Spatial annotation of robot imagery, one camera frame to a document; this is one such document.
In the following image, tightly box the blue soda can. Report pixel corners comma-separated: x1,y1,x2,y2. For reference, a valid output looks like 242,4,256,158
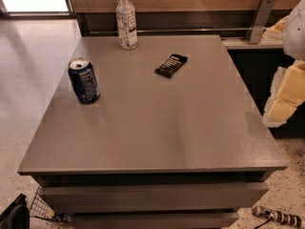
68,57,100,104

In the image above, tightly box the black wire mesh basket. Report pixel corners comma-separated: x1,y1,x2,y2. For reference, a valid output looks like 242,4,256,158
30,187,54,221

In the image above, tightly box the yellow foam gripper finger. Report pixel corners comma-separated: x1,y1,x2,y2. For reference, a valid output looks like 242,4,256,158
263,16,288,40
262,62,305,128

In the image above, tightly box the black snack bar wrapper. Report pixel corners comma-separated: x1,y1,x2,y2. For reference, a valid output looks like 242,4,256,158
154,53,188,78

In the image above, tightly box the black chair base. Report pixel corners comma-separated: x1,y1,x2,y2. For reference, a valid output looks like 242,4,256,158
0,194,30,229

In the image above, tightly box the grey metal wall bracket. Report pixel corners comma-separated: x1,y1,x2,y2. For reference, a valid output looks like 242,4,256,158
245,0,275,44

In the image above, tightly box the metal rail shelf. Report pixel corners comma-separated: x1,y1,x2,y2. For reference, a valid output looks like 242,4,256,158
222,37,283,50

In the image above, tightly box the grey drawer cabinet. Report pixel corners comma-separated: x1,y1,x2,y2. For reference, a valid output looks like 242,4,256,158
19,35,286,229

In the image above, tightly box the black white power strip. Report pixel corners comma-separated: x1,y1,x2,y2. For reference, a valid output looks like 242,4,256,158
252,205,305,229

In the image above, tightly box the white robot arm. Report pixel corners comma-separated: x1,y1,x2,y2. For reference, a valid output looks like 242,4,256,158
262,0,305,128

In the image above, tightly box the clear plastic water bottle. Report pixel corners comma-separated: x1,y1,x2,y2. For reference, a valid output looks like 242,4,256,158
115,0,138,50

